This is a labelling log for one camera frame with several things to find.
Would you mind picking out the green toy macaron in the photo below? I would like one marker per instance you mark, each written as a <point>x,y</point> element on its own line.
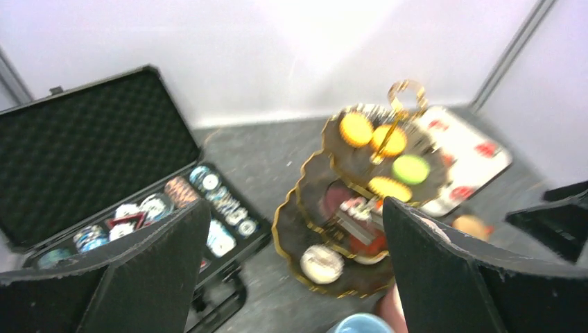
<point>411,169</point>

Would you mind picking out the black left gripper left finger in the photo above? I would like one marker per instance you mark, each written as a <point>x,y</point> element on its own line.
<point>143,282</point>

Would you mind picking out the pink mug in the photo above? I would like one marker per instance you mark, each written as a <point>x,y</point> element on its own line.
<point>389,308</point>

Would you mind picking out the black poker chip case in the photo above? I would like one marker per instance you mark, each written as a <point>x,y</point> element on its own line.
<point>90,165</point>

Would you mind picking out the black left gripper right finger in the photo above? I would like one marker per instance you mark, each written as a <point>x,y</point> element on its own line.
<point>449,281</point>

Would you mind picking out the cream strawberry serving tray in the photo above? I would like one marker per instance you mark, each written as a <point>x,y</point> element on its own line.
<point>473,159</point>

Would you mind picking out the red strawberry toy tart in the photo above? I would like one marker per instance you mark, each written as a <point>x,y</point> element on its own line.
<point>372,253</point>

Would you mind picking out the light blue mug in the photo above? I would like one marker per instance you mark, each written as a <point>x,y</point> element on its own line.
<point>361,323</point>

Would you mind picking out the pink frosted toy donut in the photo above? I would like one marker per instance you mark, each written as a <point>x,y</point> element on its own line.
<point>335,194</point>

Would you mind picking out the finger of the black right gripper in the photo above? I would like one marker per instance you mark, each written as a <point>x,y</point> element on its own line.
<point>561,193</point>
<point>560,225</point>

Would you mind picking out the chocolate cake slice toy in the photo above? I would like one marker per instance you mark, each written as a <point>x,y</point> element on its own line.
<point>361,219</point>

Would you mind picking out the orange toy macaron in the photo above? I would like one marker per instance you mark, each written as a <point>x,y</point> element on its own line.
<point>355,129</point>
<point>396,142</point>
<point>387,187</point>

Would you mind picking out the small orange brown cup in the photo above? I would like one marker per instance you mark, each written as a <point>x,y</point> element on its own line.
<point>473,226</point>

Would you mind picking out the three-tier black gold cake stand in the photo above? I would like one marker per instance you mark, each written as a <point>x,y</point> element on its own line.
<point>339,171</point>

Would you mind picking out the white chocolate striped toy donut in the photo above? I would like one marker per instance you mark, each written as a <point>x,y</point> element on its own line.
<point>321,264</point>

